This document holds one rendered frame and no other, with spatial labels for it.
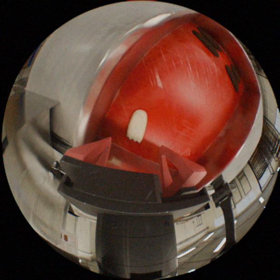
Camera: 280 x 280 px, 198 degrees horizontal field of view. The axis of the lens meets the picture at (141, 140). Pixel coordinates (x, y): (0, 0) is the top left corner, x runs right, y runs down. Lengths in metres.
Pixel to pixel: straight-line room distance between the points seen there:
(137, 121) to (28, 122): 0.24
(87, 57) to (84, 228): 3.80
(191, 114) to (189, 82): 0.07
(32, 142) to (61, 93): 0.14
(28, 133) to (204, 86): 0.38
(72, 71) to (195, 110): 0.30
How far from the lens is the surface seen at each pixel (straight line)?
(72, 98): 0.24
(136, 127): 0.19
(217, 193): 0.49
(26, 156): 0.24
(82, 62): 0.24
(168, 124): 0.21
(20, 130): 0.21
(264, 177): 7.88
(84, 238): 3.83
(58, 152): 0.31
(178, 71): 0.20
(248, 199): 7.75
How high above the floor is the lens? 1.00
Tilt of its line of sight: 57 degrees down
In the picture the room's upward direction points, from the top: 176 degrees clockwise
